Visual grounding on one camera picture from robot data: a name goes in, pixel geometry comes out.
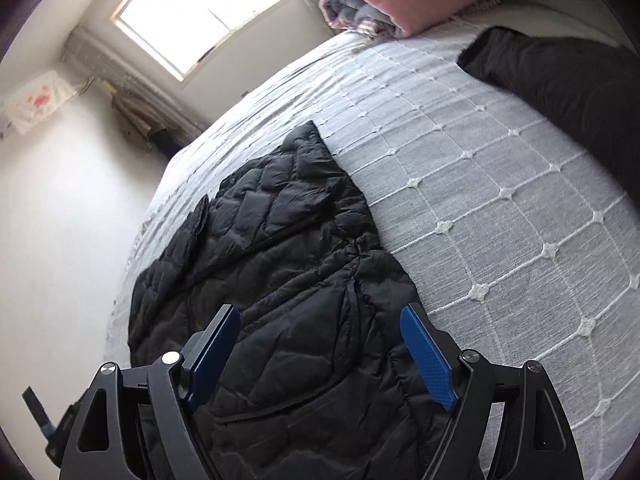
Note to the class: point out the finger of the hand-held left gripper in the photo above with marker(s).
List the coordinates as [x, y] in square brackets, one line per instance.
[37, 410]

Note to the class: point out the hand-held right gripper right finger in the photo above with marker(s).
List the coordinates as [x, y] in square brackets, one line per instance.
[430, 360]

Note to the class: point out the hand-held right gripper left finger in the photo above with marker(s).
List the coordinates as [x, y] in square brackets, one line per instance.
[212, 360]

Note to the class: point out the black quilted jacket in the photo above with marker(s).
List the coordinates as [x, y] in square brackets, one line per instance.
[300, 280]

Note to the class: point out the grey checked bedspread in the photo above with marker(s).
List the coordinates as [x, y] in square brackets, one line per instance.
[500, 210]

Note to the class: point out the dark object beside curtain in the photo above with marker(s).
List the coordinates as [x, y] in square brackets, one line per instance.
[162, 142]

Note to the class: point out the grey curtain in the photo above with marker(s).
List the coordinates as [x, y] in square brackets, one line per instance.
[145, 100]

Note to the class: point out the black cloth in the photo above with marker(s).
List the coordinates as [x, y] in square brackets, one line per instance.
[565, 90]

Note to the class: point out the window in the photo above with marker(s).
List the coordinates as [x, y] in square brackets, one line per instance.
[200, 10]

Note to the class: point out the folded pink quilt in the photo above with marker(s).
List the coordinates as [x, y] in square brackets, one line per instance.
[360, 0]

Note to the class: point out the wall poster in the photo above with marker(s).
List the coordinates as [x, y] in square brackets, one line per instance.
[40, 102]

